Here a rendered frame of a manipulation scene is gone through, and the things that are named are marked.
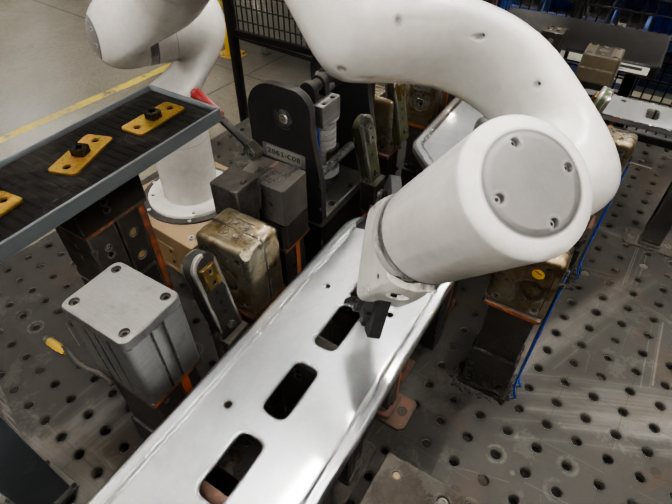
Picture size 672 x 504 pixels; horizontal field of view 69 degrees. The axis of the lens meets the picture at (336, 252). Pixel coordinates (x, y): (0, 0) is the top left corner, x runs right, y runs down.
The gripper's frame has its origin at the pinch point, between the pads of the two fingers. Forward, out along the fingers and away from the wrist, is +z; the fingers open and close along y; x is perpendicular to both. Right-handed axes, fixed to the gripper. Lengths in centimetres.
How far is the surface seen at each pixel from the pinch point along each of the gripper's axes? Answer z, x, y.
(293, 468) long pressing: -2.5, 5.0, -22.2
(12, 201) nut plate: 4.3, 38.8, 0.2
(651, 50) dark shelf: 32, -71, 69
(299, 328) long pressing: 7.4, 5.1, -8.2
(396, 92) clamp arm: 23.9, -8.0, 36.6
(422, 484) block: -9.0, -5.9, -21.0
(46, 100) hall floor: 274, 148, 118
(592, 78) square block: 31, -55, 57
